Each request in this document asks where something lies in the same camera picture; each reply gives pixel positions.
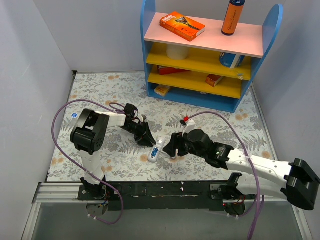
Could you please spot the floral patterned table mat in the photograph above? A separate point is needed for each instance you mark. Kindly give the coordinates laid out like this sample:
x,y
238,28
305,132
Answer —
x,y
123,160

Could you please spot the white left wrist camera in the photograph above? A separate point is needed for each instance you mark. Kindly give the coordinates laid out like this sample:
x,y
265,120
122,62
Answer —
x,y
143,118

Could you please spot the blue white can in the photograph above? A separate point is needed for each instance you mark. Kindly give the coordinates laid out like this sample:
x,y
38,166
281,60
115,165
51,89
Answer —
x,y
231,60

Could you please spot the orange box on shelf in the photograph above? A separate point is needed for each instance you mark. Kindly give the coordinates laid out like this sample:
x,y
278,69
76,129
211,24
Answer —
x,y
213,79

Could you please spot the yellow red packet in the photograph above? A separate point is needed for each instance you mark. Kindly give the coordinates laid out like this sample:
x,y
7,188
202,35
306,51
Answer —
x,y
162,90

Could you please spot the blue wooden shelf unit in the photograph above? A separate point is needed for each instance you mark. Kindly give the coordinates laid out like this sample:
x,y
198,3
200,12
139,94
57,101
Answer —
x,y
190,87

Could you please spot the red box on shelf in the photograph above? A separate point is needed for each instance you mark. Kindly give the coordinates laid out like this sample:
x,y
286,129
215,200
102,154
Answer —
x,y
164,70

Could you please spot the orange blue spray bottle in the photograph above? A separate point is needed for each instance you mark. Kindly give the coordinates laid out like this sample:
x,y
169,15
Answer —
x,y
232,17

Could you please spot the clear bottle blue cap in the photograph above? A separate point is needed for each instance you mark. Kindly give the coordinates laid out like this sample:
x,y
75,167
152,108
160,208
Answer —
x,y
74,116

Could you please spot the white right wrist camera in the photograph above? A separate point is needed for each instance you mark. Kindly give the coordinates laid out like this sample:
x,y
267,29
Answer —
x,y
188,125

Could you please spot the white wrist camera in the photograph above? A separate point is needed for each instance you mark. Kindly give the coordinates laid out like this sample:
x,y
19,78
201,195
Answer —
x,y
188,125
143,118

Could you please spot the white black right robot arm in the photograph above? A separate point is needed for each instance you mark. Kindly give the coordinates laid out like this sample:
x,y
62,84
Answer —
x,y
294,181

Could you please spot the orange razor box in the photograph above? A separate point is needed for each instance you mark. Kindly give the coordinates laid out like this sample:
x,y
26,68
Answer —
x,y
182,26

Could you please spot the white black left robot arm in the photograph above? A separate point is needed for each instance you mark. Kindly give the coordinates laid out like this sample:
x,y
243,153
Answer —
x,y
90,130

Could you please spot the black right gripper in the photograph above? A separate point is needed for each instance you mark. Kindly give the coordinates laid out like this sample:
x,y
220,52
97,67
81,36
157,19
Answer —
x,y
180,142

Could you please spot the white remote control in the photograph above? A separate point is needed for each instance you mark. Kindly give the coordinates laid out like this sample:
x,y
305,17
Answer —
x,y
160,144

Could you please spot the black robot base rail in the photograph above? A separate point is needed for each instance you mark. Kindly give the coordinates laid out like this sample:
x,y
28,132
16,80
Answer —
x,y
174,195

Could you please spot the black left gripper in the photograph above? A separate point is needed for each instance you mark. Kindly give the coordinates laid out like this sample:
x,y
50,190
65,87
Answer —
x,y
141,133

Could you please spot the blue battery in remote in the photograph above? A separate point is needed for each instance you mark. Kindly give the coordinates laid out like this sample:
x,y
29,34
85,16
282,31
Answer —
x,y
154,152

